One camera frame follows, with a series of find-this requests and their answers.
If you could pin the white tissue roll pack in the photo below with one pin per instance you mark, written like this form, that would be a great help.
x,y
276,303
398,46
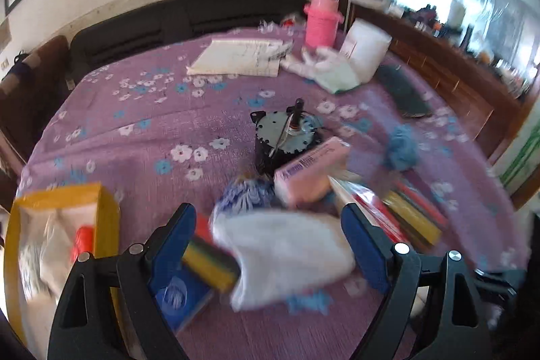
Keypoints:
x,y
367,48

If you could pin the pink bottle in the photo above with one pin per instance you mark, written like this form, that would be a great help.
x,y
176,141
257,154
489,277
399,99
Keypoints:
x,y
322,20

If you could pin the blue white plastic bag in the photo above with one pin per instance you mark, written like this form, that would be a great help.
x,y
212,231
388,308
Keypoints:
x,y
247,195

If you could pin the white green printed bag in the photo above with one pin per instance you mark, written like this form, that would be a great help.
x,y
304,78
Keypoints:
x,y
521,161

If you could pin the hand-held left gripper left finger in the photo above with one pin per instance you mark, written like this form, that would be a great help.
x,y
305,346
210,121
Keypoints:
x,y
166,263

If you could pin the white paper roll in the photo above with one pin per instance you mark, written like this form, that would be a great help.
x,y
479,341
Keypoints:
x,y
457,12

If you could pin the red plastic bag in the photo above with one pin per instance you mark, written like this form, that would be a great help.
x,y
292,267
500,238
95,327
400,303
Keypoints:
x,y
82,242

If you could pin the blue towel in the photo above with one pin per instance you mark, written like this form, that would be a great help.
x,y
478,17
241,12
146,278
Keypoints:
x,y
400,151

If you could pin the white green cloth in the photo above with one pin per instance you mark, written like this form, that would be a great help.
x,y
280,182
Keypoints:
x,y
333,73

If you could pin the yellow cardboard box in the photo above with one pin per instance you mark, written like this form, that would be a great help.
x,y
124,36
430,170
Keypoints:
x,y
55,193

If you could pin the brown armchair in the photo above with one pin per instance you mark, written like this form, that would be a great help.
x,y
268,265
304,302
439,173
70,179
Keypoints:
x,y
33,98

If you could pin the white notebook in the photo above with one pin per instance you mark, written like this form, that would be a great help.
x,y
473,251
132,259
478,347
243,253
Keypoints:
x,y
236,58

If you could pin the blue tissue pack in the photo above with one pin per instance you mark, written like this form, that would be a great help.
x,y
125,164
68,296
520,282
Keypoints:
x,y
190,301

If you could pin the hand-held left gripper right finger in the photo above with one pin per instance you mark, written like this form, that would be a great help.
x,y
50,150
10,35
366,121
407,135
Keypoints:
x,y
367,254

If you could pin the black electric motor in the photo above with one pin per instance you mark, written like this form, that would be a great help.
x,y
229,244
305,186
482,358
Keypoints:
x,y
274,132

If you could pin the wooden sideboard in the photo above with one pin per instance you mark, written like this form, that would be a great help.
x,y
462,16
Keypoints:
x,y
443,77

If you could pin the black sofa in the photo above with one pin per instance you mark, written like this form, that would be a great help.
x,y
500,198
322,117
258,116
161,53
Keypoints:
x,y
147,27

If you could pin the striped sponge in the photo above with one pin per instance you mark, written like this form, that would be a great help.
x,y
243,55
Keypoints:
x,y
211,263

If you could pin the pink tissue packet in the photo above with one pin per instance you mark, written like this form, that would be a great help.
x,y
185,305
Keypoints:
x,y
310,172

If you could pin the pack of colourful sponges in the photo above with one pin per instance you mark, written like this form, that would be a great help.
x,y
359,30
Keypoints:
x,y
405,212

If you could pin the dark green cloth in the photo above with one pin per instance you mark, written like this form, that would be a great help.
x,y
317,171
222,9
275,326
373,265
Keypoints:
x,y
400,92

